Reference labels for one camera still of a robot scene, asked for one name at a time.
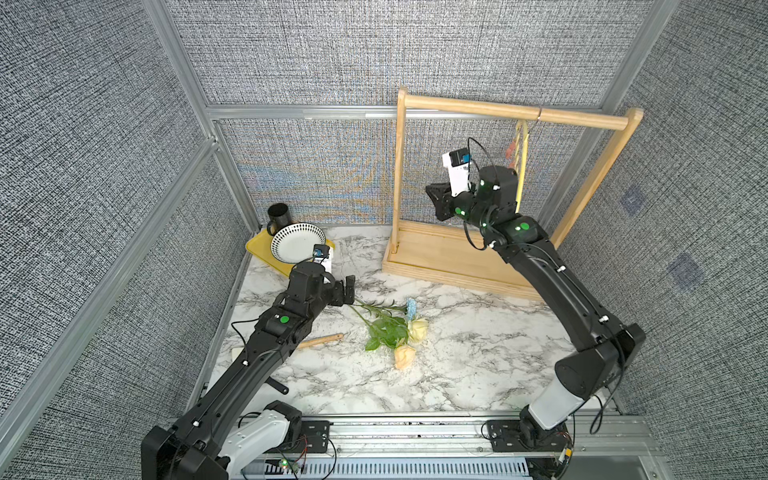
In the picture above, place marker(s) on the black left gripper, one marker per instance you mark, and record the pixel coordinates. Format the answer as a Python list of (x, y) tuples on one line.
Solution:
[(338, 298)]

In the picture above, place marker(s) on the yellow clip hanger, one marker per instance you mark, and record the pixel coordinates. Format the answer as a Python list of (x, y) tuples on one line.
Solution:
[(517, 154)]

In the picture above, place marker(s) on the blue carnation stem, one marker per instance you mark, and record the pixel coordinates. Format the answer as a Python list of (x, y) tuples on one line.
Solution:
[(407, 311)]

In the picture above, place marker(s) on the wooden clothes rack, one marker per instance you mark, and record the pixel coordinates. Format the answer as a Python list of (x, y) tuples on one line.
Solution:
[(441, 254)]

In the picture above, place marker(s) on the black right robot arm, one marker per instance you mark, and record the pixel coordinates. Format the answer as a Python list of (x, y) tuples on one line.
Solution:
[(604, 345)]

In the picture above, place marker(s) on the black handle scraper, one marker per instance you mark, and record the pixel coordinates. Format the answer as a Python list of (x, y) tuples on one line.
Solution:
[(278, 386)]

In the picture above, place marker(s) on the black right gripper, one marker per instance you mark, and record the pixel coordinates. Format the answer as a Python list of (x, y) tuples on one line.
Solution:
[(448, 206)]

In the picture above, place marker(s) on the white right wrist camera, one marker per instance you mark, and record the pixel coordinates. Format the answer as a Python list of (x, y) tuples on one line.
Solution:
[(457, 163)]

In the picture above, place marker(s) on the black mug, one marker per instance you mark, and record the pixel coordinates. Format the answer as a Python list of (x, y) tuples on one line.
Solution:
[(279, 217)]

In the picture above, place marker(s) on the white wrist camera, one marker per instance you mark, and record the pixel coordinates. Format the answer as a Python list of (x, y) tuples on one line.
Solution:
[(323, 255), (457, 163)]

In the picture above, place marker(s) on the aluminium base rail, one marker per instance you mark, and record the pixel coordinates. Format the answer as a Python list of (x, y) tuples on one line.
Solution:
[(281, 443)]

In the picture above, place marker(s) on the wooden handle spatula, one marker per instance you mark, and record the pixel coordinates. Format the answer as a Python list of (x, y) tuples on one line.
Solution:
[(235, 351)]

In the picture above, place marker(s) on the white striped rim bowl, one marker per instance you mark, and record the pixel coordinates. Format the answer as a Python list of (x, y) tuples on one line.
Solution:
[(296, 242)]

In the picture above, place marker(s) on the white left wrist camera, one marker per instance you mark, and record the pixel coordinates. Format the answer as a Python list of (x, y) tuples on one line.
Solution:
[(323, 255)]

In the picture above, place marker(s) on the yellow tray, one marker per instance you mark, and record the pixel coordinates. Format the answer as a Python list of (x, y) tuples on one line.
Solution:
[(259, 246)]

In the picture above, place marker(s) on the peach rose stem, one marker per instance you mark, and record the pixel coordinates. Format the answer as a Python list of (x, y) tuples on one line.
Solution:
[(396, 339)]

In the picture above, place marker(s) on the cream white rose stem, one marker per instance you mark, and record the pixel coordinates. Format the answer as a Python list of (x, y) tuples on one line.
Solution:
[(417, 328)]

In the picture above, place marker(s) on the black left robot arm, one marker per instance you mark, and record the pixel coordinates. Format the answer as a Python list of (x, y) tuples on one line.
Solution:
[(252, 366)]

